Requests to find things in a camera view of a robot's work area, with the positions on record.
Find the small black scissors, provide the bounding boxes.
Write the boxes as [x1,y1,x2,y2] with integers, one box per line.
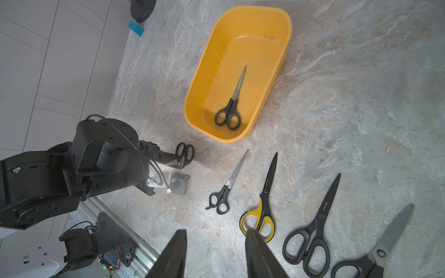
[205,149,250,215]

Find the yellow black handled scissors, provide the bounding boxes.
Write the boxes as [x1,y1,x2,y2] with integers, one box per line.
[239,152,278,243]

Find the left circuit board with wires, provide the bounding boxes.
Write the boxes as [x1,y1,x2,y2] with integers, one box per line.
[99,249,121,278]

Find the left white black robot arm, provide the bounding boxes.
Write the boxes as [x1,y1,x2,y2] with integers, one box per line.
[1,116,181,237]

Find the teal small block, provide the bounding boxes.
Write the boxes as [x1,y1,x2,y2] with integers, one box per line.
[128,20,144,37]

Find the silver blade black scissors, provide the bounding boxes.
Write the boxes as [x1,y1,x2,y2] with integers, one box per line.
[331,203,415,278]

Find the aluminium front rail frame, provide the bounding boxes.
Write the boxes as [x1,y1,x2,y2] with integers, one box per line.
[66,197,159,278]

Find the yellow plastic storage box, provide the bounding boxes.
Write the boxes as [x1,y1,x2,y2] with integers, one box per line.
[184,6,292,143]

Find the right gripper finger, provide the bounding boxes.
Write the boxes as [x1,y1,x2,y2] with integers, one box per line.
[245,228,288,278]

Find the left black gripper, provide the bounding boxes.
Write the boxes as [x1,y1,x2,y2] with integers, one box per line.
[114,139,187,278]

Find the all black scissors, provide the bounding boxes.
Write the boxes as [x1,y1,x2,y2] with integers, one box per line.
[282,173,341,278]

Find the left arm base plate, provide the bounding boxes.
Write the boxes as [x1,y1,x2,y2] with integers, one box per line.
[93,212,137,267]

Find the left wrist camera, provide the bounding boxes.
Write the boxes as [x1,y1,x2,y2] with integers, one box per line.
[146,162,192,196]

